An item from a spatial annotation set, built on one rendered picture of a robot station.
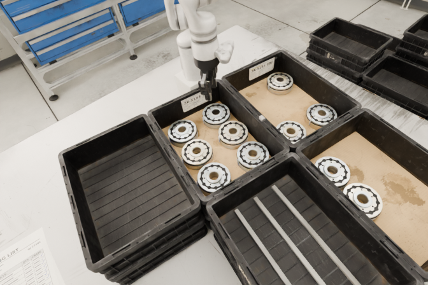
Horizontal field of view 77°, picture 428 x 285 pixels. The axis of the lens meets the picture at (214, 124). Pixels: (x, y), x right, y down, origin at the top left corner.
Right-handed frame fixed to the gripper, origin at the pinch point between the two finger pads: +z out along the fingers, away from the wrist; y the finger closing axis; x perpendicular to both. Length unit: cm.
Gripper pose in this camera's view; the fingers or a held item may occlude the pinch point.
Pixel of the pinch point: (210, 90)
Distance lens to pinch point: 87.1
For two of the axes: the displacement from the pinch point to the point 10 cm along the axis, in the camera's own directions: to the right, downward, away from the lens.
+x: 9.7, 1.3, -2.1
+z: 0.8, 6.4, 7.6
